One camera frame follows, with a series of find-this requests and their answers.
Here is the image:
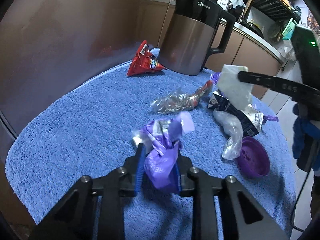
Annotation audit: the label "clear plastic bag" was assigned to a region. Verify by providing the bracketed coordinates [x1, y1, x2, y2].
[213, 110, 244, 160]

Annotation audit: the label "black dish rack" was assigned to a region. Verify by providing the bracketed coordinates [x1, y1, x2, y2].
[252, 0, 300, 22]

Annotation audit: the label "black frying pan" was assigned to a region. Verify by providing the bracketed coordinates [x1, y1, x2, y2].
[240, 21, 264, 39]

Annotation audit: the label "purple wrapper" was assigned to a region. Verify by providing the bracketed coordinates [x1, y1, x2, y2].
[132, 111, 195, 194]
[210, 72, 279, 125]

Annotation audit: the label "red snack wrapper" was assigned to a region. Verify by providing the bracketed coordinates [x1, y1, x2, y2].
[126, 40, 165, 76]

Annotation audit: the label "blue gloved right hand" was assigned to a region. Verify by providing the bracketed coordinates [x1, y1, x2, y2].
[292, 103, 319, 177]

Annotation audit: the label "silver foil wrapper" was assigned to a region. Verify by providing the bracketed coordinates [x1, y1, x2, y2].
[150, 80, 213, 114]

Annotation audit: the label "white tissue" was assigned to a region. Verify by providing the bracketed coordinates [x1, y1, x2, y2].
[217, 64, 253, 111]

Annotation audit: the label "brown kitchen cabinets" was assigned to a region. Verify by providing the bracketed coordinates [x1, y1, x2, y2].
[0, 0, 286, 136]

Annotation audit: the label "blue towel cloth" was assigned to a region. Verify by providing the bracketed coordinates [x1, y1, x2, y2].
[5, 62, 296, 236]

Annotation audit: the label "black steel electric kettle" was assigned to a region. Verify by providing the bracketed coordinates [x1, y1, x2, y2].
[157, 0, 236, 75]

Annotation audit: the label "purple plastic lid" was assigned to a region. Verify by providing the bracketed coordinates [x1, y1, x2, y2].
[236, 137, 270, 178]

